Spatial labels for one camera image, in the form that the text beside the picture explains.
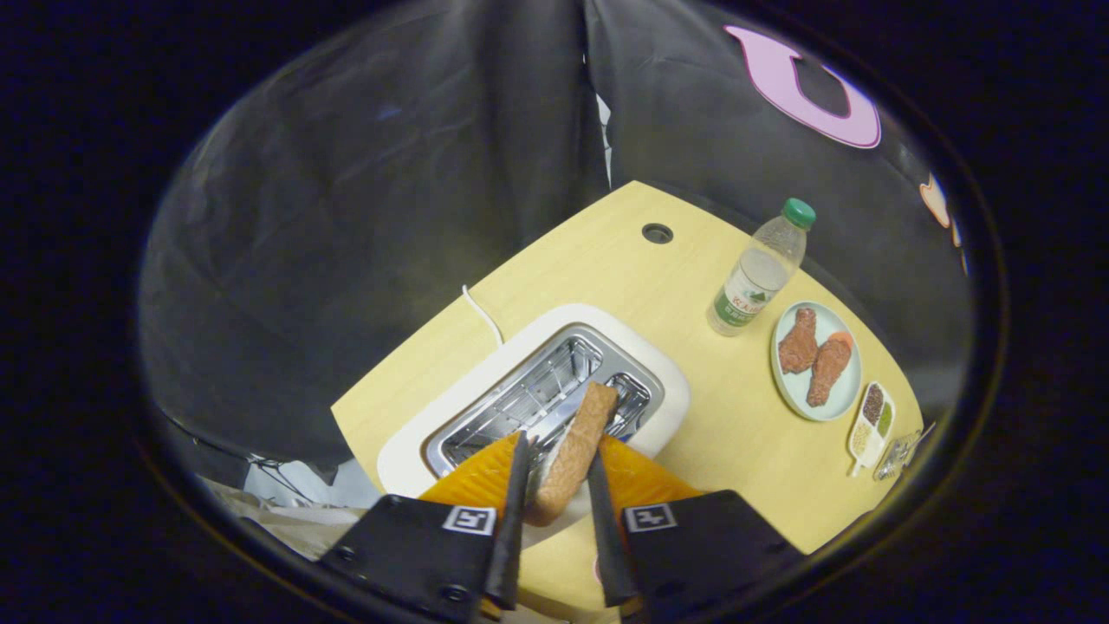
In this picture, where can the clear glass utensil cup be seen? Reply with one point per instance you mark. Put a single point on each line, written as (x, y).
(897, 455)

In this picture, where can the black backdrop cloth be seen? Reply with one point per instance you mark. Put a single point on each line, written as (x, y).
(346, 217)

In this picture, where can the yellow beans pile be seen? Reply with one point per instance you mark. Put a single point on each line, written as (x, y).
(862, 439)

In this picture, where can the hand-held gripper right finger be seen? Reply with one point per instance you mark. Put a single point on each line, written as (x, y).
(602, 529)

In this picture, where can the white toaster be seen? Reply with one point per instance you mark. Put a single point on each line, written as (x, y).
(403, 472)

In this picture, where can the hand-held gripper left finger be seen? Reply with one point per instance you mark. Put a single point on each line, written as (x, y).
(511, 520)

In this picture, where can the green beans pile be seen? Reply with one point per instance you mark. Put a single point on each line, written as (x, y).
(885, 420)

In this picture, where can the brown meat piece orange edge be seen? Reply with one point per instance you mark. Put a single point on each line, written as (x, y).
(827, 371)

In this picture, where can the toasted bread slice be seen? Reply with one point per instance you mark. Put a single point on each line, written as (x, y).
(576, 446)

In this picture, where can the white divided dish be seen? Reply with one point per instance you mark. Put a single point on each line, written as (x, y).
(866, 461)

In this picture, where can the pale green plate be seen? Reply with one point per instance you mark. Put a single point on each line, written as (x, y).
(845, 386)

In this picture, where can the beige cloth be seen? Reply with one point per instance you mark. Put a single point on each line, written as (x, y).
(277, 524)

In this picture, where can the clear water bottle green cap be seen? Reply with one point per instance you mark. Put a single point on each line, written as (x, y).
(754, 282)

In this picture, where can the dark brown beans pile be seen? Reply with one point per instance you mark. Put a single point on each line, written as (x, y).
(873, 405)

